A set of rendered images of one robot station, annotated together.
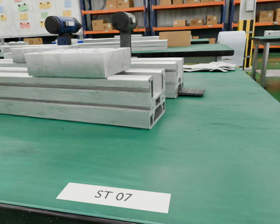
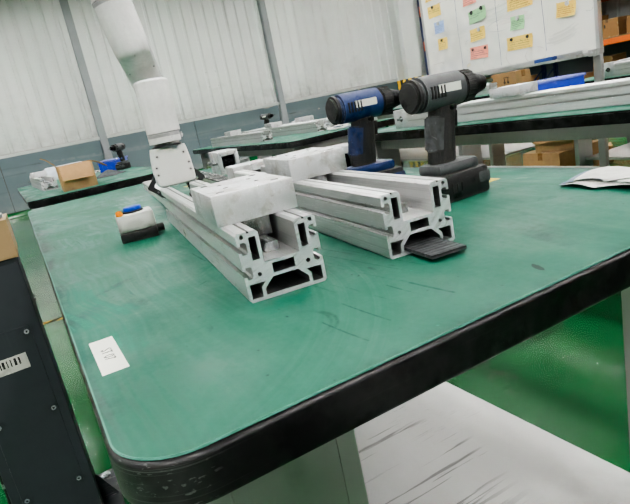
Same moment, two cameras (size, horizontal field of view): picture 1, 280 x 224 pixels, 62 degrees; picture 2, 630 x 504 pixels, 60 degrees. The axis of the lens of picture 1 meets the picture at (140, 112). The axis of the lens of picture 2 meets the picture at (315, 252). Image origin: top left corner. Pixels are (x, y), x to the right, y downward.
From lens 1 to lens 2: 0.54 m
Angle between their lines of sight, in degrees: 48
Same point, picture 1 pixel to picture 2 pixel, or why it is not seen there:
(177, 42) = not seen: outside the picture
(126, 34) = (432, 118)
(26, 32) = (481, 66)
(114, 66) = (241, 211)
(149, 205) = (106, 367)
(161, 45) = not seen: outside the picture
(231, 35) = not seen: outside the picture
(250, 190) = (167, 385)
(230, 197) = (147, 383)
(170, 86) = (382, 237)
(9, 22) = (452, 51)
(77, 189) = (105, 342)
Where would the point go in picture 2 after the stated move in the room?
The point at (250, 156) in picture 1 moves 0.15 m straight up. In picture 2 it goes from (243, 360) to (203, 200)
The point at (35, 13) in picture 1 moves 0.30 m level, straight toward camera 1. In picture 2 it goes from (499, 22) to (493, 20)
